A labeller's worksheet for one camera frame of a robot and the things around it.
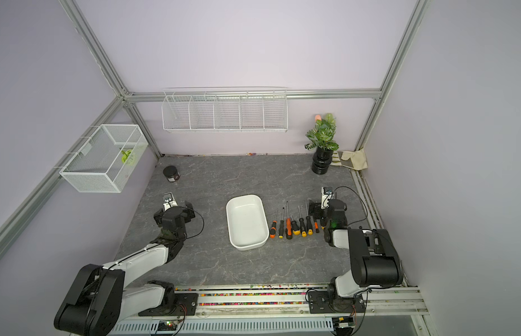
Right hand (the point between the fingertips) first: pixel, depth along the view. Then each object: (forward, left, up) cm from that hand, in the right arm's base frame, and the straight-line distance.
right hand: (320, 198), depth 95 cm
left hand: (-6, +63, +5) cm, 64 cm away
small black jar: (+18, +75, -3) cm, 77 cm away
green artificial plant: (+20, 0, +21) cm, 29 cm away
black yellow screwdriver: (-12, +18, -5) cm, 23 cm away
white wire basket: (+4, +88, +22) cm, 90 cm away
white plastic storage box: (-8, +34, -6) cm, 35 cm away
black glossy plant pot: (+21, -3, +3) cm, 22 cm away
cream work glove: (+30, -26, -7) cm, 41 cm away
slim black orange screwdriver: (-12, +3, -5) cm, 13 cm away
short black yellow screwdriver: (-14, +12, -4) cm, 19 cm away
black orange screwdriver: (-13, +22, -5) cm, 26 cm away
